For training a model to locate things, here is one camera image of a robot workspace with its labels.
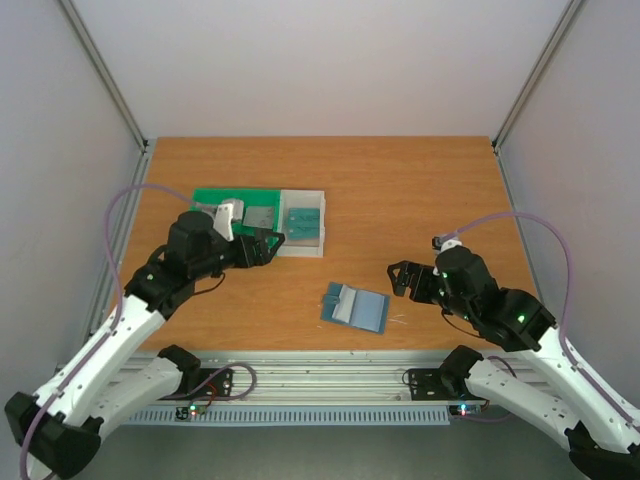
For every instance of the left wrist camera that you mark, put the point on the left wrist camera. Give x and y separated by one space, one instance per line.
226 214

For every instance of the right aluminium frame post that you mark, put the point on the right aluminium frame post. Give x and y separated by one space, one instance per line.
551 47

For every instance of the left aluminium frame post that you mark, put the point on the left aluminium frame post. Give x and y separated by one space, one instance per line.
78 26

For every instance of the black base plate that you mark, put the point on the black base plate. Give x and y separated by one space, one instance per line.
433 384
215 384

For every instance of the grey slotted cable duct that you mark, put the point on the grey slotted cable duct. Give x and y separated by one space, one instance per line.
284 416

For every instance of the middle green bin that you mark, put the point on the middle green bin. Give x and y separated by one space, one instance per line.
257 197

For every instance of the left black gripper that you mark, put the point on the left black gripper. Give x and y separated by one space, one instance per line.
262 256

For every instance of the left green bin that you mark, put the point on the left green bin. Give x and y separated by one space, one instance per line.
206 199

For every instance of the teal leather card holder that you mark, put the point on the teal leather card holder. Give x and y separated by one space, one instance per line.
355 308

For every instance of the left small circuit board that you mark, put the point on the left small circuit board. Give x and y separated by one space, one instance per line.
190 412

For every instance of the green bin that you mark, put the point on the green bin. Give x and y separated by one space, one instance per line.
257 197
206 199

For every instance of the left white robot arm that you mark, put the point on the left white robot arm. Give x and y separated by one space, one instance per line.
61 426

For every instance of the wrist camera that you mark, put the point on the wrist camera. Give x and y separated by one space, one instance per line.
226 214
444 242

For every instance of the aluminium frame post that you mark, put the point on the aluminium frame post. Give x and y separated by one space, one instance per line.
78 26
551 47

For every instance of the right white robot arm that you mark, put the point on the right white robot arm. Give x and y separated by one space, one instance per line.
596 427

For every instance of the small circuit board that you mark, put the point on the small circuit board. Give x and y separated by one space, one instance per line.
190 412
465 410

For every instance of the right small circuit board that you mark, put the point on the right small circuit board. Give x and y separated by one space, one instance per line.
465 410

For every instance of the teal card in bin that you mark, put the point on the teal card in bin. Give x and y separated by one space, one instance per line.
303 215

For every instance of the white translucent bin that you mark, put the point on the white translucent bin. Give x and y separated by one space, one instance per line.
302 199

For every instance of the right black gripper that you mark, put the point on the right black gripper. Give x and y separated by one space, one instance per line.
417 282

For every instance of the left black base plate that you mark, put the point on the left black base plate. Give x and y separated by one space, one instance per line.
215 384

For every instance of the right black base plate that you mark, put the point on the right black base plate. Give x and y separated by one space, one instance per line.
433 384

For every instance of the grey white card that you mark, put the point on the grey white card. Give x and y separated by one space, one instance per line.
259 217

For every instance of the aluminium front rail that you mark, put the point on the aluminium front rail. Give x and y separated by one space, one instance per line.
341 377

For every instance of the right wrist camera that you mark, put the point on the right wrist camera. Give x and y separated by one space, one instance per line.
444 242

